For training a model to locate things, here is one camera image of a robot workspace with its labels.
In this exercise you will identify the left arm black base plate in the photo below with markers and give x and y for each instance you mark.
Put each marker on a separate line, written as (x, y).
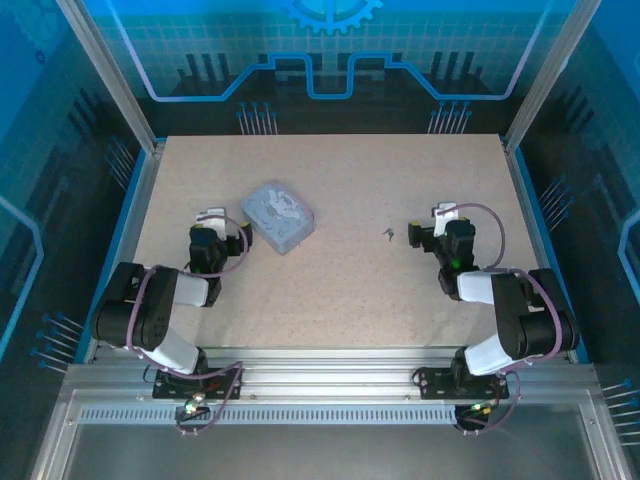
(227, 385)

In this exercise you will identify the grey metal sheet tray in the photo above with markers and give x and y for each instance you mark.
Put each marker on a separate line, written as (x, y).
(325, 450)

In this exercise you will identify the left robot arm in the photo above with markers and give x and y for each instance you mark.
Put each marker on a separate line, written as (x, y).
(150, 310)

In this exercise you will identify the small lit circuit board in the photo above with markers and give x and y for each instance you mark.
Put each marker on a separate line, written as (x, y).
(480, 407)
(192, 406)

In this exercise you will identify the aluminium front frame rail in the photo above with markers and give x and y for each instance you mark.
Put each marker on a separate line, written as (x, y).
(325, 372)

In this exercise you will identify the aluminium side rail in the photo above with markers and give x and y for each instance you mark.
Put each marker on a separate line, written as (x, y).
(138, 210)
(529, 210)

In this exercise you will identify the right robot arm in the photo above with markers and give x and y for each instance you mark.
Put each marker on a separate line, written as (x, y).
(530, 320)

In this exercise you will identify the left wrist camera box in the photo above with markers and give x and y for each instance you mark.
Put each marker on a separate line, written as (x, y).
(212, 216)

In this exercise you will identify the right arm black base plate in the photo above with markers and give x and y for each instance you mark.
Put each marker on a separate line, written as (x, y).
(435, 382)

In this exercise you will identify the aluminium frame post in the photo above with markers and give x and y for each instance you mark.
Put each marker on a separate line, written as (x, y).
(548, 75)
(112, 75)

